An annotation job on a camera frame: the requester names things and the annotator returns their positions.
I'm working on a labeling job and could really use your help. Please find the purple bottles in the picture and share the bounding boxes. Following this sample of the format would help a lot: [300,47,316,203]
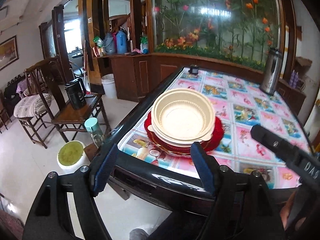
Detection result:
[289,70,299,88]

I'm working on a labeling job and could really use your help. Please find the glass flower display cabinet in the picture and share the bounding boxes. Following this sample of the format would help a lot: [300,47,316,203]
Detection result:
[151,0,281,71]

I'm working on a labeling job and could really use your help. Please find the small black clock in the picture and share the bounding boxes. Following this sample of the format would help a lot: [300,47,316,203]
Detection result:
[188,64,199,75]

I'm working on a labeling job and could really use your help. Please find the beige plastic bowl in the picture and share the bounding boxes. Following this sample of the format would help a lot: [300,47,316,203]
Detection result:
[151,88,215,141]

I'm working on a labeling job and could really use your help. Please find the white bucket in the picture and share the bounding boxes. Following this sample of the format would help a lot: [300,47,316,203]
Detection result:
[101,74,117,99]

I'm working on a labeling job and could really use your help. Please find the framed wall painting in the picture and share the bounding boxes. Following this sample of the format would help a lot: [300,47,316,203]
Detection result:
[0,35,19,70]

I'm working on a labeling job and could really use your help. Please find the black electric kettle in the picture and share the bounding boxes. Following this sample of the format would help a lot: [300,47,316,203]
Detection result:
[65,78,86,110]

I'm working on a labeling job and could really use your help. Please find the colourful patterned tablecloth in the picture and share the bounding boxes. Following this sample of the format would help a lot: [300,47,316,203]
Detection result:
[169,68,311,189]

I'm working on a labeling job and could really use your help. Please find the wooden side table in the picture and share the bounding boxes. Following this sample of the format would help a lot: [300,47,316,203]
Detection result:
[51,94,111,142]

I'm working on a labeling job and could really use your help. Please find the red plastic plate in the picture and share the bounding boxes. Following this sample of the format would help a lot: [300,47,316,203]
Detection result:
[144,112,224,157]

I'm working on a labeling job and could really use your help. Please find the stainless steel thermos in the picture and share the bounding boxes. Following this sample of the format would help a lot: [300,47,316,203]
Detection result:
[259,48,283,95]

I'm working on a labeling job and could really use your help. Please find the teal lid water bottle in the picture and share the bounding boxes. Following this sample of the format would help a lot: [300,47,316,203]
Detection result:
[84,118,105,148]

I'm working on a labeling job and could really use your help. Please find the white foam plate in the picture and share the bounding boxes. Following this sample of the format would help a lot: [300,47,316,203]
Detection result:
[150,131,213,147]

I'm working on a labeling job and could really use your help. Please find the wooden chair with cushion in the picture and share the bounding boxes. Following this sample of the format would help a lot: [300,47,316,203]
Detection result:
[14,56,60,148]

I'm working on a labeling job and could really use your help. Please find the blue water jug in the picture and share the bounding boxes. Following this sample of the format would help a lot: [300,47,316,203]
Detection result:
[116,30,127,54]

